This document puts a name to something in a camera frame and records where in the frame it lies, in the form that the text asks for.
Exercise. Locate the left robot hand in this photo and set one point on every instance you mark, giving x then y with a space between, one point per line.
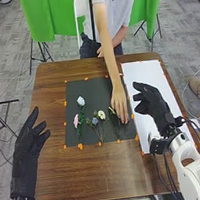
25 153

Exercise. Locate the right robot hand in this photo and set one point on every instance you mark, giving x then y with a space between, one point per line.
153 103

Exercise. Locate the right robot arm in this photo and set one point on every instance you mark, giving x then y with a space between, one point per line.
197 177

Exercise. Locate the dark mat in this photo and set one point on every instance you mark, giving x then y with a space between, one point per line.
97 91

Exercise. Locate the person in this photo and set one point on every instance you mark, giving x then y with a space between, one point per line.
114 5

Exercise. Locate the white sheet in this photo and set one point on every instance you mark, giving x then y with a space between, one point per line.
142 73

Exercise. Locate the yellow flower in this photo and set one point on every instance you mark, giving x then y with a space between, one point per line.
111 110

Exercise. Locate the white flower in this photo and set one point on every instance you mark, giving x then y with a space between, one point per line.
101 115

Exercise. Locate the pink flower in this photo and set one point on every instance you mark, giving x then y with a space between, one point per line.
76 121

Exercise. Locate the pale blue flower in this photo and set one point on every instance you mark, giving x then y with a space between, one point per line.
80 100

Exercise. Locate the black stand pole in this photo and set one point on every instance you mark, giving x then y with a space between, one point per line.
91 15

